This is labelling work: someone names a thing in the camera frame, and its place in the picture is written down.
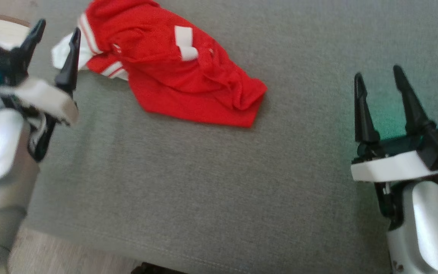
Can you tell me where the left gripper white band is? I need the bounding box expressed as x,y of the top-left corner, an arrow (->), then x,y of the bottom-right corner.
0,19 -> 82,126

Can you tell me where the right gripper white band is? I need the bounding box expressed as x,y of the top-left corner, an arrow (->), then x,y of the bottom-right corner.
351,65 -> 438,183

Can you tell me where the red and white basketball jersey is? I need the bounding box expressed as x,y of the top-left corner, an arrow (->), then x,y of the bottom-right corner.
51,0 -> 268,128

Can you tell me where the grey sofa seat cushion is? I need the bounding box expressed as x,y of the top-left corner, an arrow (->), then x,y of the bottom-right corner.
24,0 -> 438,274

